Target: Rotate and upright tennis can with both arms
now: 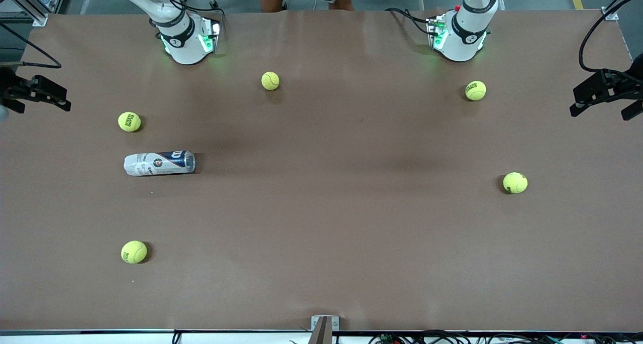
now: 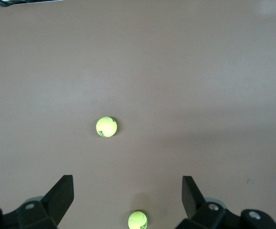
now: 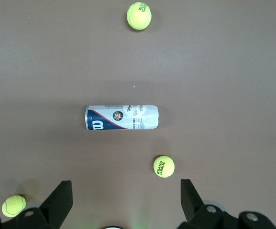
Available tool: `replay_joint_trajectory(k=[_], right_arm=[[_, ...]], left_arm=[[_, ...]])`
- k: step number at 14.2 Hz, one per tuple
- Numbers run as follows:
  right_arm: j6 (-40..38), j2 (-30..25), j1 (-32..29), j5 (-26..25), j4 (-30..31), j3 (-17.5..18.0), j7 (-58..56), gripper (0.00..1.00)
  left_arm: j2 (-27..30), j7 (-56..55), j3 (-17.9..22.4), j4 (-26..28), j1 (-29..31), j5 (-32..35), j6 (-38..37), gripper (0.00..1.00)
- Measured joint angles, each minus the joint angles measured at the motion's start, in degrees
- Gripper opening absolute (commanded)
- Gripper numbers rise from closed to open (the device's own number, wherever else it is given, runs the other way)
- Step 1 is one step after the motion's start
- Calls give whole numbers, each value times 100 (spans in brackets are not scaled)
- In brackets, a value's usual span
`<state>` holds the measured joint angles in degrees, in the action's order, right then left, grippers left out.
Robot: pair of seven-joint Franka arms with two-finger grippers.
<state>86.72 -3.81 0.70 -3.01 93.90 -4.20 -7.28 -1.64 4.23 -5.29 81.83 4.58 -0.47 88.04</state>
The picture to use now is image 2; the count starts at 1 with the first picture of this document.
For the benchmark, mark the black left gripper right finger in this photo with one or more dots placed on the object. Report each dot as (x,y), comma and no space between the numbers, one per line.
(199,214)

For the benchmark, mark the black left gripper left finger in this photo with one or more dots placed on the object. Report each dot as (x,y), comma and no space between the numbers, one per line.
(44,210)

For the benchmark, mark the yellow tennis ball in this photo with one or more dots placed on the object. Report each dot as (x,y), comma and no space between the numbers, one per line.
(137,220)
(106,127)

